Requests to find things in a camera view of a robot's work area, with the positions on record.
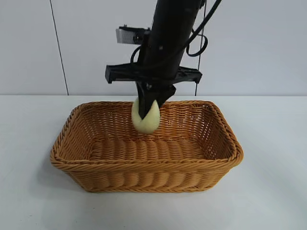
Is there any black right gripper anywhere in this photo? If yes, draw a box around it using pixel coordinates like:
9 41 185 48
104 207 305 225
105 31 202 120

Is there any pale yellow egg yolk pastry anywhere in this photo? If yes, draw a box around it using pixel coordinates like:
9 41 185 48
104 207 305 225
131 98 161 135

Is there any brown woven wicker basket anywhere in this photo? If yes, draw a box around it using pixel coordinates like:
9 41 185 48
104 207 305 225
49 100 245 194

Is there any thin black camera cable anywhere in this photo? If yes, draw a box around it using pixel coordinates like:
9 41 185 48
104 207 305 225
130 45 145 66

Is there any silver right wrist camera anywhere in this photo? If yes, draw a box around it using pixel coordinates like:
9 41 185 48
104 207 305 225
116 24 151 45

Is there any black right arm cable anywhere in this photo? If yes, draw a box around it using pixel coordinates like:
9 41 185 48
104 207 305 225
186 0 223 58

